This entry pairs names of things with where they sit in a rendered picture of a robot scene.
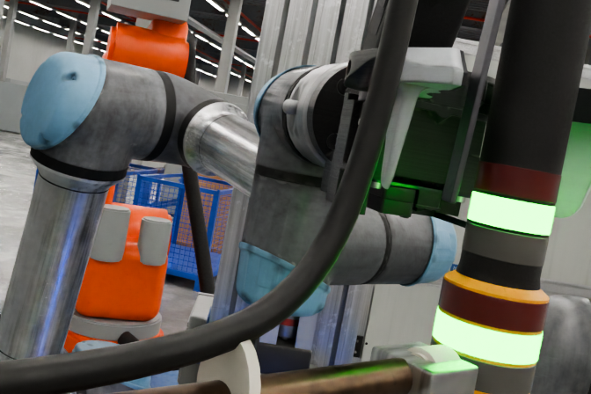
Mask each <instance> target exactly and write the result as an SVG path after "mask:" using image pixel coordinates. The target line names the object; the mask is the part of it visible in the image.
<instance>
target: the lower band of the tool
mask: <svg viewBox="0 0 591 394"><path fill-rule="evenodd" d="M444 279H445V280H446V281H448V282H450V283H452V284H454V285H456V286H458V287H460V288H465V289H468V290H470V291H473V292H477V293H479V294H483V295H487V296H493V297H497V298H500V299H505V300H509V301H515V302H520V303H538V304H540V303H548V302H549V300H550V298H549V297H548V296H547V295H546V294H545V293H544V292H543V291H542V290H541V289H540V290H522V289H516V288H506V287H502V286H498V285H494V284H490V283H487V282H483V281H478V280H475V279H472V278H470V277H467V276H465V275H462V274H460V273H458V272H457V271H456V270H453V271H451V272H448V273H446V274H445V275H444ZM438 308H439V310H440V311H441V312H442V313H444V314H446V315H448V316H449V317H452V318H454V319H456V320H459V321H462V322H464V323H466V324H469V325H475V326H477V327H481V328H484V329H487V330H491V331H496V332H504V333H508V334H514V335H522V336H536V335H540V334H542V333H543V331H541V332H514V331H508V330H503V329H499V328H494V327H491V326H487V325H481V324H478V323H474V322H471V321H469V320H466V319H463V318H460V317H457V316H455V315H452V314H450V313H448V312H447V311H445V310H443V309H442V308H441V307H440V306H438ZM433 340H434V341H435V342H436V343H437V344H438V345H444V344H442V343H441V342H440V341H438V340H437V339H436V338H435V337H434V336H433ZM452 349H453V348H452ZM453 350H454V351H455V352H456V353H457V354H460V355H462V356H464V357H467V358H470V359H473V360H476V361H482V362H485V363H490V364H493V365H499V366H504V367H511V368H529V367H533V366H535V365H536V362H535V363H532V364H526V365H519V364H508V363H502V362H497V361H489V360H486V359H482V358H478V357H476V356H472V355H469V354H465V353H462V352H459V351H457V350H455V349H453Z"/></svg>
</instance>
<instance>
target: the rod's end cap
mask: <svg viewBox="0 0 591 394"><path fill-rule="evenodd" d="M407 350H408V351H410V352H412V354H413V355H416V356H418V357H420V358H421V359H424V360H430V361H433V362H435V363H438V362H445V361H456V360H461V359H460V357H459V356H458V354H457V353H456V352H455V351H454V350H453V349H452V348H450V347H448V346H445V345H432V346H424V347H411V348H409V349H407Z"/></svg>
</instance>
